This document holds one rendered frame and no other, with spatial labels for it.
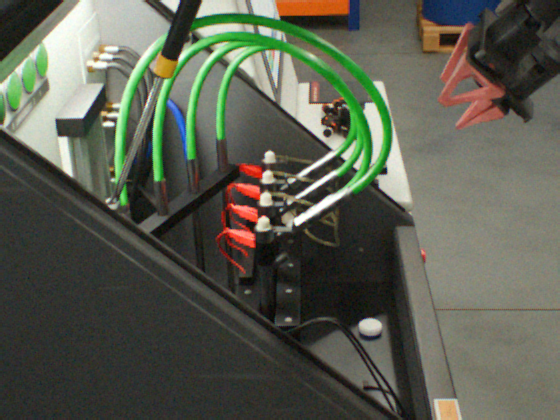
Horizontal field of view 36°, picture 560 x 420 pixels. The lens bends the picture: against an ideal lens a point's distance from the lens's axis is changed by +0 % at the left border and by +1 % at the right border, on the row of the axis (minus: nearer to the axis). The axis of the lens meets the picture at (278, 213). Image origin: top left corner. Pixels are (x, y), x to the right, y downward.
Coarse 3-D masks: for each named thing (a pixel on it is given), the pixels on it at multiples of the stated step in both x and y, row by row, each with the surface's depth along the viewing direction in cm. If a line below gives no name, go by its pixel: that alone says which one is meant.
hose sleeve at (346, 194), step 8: (344, 192) 121; (352, 192) 120; (328, 200) 122; (336, 200) 121; (344, 200) 121; (320, 208) 122; (328, 208) 121; (336, 208) 122; (304, 216) 123; (312, 216) 122; (320, 216) 122
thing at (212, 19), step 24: (192, 24) 110; (216, 24) 110; (264, 24) 110; (288, 24) 110; (336, 48) 112; (144, 72) 114; (360, 72) 113; (120, 120) 117; (384, 120) 115; (120, 144) 118; (384, 144) 117; (120, 168) 120
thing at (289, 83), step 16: (160, 0) 145; (176, 0) 145; (208, 0) 145; (224, 0) 145; (240, 0) 152; (192, 32) 147; (208, 32) 147; (240, 48) 148; (240, 64) 150; (256, 64) 153; (288, 64) 209; (256, 80) 151; (288, 80) 201; (272, 96) 165; (288, 96) 192; (288, 112) 185
